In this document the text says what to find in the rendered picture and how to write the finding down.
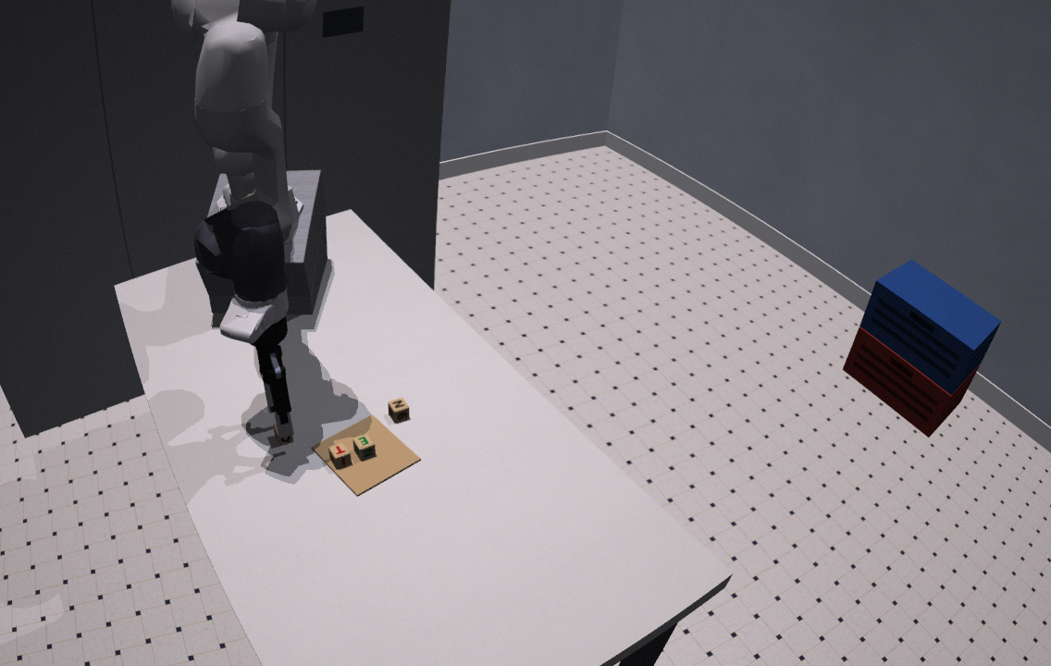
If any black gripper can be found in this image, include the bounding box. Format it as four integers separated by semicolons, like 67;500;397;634
251;316;294;438

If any tan square mat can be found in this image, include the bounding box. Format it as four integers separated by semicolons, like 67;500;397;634
312;414;421;497

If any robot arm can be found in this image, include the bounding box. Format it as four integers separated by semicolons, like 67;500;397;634
171;0;317;344

